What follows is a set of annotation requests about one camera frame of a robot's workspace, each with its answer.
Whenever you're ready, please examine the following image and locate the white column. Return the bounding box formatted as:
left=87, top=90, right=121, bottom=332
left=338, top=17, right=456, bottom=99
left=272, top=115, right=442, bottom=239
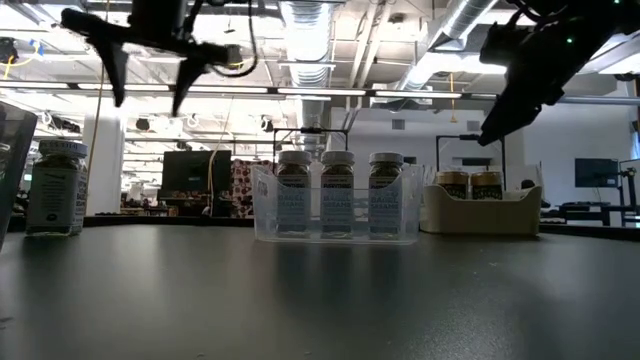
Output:
left=82, top=115, right=126, bottom=216

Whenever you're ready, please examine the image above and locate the black camera cable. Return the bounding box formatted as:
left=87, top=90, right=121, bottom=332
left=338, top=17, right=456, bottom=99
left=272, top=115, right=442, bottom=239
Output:
left=187, top=0, right=259, bottom=80

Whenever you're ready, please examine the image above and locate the black dome ceiling device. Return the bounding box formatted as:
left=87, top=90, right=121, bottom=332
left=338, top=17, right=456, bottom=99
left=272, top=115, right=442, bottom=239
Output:
left=219, top=43, right=246, bottom=70

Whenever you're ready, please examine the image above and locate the gold lid spice jar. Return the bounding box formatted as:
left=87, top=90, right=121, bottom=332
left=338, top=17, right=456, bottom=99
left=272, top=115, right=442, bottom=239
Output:
left=469, top=170, right=504, bottom=201
left=435, top=170, right=470, bottom=200

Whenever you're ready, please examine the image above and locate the ceiling strip light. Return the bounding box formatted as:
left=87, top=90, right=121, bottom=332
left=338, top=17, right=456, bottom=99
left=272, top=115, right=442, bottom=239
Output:
left=374, top=89, right=464, bottom=100
left=187, top=84, right=271, bottom=95
left=77, top=82, right=171, bottom=92
left=277, top=87, right=369, bottom=97

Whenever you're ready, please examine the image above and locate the cream plastic bin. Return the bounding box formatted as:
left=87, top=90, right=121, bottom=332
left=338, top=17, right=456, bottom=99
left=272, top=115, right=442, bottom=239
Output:
left=419, top=183, right=544, bottom=236

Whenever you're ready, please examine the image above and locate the black monitor stand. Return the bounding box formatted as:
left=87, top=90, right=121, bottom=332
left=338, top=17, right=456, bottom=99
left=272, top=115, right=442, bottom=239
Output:
left=618, top=158, right=640, bottom=211

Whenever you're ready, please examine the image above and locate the black monitor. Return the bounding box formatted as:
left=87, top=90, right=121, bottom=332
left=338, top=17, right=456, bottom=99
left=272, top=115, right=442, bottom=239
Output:
left=160, top=149, right=234, bottom=192

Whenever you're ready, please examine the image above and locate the dark wall monitor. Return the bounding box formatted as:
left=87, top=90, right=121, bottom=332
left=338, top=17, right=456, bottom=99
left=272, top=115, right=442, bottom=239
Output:
left=573, top=157, right=620, bottom=189

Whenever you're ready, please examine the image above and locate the white lid bagel seasoning jar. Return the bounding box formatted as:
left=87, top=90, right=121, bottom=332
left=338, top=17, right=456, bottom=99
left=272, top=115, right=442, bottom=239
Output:
left=319, top=149, right=357, bottom=239
left=24, top=138, right=90, bottom=237
left=368, top=151, right=405, bottom=239
left=276, top=149, right=313, bottom=239

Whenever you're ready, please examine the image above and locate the silver spiral air duct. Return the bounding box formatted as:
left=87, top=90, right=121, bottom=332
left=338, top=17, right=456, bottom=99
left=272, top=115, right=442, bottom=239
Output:
left=399, top=0, right=501, bottom=91
left=278, top=0, right=335, bottom=151

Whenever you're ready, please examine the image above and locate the yellow hanging cable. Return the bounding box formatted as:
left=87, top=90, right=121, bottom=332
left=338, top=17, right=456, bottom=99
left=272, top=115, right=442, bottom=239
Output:
left=87, top=64, right=106, bottom=174

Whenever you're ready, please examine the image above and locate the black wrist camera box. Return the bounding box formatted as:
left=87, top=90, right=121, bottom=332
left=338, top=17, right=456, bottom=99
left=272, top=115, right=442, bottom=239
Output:
left=478, top=22, right=519, bottom=66

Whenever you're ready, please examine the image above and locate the black workbench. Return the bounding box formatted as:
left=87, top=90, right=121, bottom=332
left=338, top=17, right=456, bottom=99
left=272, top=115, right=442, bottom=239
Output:
left=544, top=199, right=640, bottom=229

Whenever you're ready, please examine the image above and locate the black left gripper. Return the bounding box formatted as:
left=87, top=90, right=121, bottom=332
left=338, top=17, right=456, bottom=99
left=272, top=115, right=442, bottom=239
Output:
left=60, top=0, right=222, bottom=118

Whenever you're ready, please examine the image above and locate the red white patterned board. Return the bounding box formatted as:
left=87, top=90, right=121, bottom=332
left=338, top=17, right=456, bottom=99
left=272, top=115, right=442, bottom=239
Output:
left=229, top=158, right=274, bottom=219

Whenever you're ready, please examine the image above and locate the clear plastic bin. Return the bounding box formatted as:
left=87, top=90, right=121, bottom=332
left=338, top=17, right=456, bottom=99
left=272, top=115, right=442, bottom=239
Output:
left=251, top=163, right=425, bottom=246

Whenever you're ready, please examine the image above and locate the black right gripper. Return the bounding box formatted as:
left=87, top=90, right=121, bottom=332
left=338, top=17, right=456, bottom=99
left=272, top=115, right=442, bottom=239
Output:
left=477, top=21, right=609, bottom=148

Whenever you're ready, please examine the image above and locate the yellow hanging cord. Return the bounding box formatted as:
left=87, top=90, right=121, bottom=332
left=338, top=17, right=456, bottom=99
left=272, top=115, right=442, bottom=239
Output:
left=448, top=72, right=459, bottom=124

